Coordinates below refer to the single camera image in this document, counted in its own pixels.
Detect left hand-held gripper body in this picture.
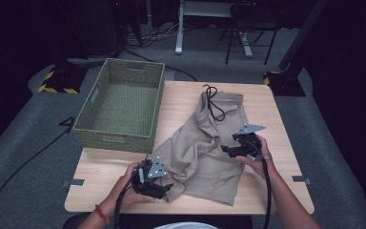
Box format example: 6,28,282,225
132,155,169,197

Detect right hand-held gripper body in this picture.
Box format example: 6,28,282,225
232,122,267,157

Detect beige shorts with black drawstring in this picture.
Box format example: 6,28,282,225
150,83,255,207

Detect green woven basket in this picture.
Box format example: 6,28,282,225
72,57,167,155

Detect person's right hand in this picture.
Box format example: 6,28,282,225
234,135,276,180

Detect person's left hand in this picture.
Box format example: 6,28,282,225
106,162,157,213

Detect grey tape strip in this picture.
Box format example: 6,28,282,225
292,175,313,186
60,178,86,189

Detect yellow black striped stand base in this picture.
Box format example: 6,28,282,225
37,65,89,95
262,70,307,97

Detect slanted black stand pole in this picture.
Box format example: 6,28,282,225
277,0,331,73

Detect black chair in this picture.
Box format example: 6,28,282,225
218,2,281,67

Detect left hand-held gripper cable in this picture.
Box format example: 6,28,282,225
112,167,145,229

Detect hand-held gripper cable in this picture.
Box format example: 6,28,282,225
112,167,145,229
250,138,274,229

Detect right hand-held gripper cable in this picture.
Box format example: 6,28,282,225
250,138,274,229

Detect red bead bracelet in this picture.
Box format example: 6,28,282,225
94,203,112,225

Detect long black floor cable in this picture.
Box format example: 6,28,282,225
0,47,123,229

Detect white desk frame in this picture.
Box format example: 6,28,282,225
174,0,254,58

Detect bundle of floor cables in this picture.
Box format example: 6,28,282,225
123,21,186,50

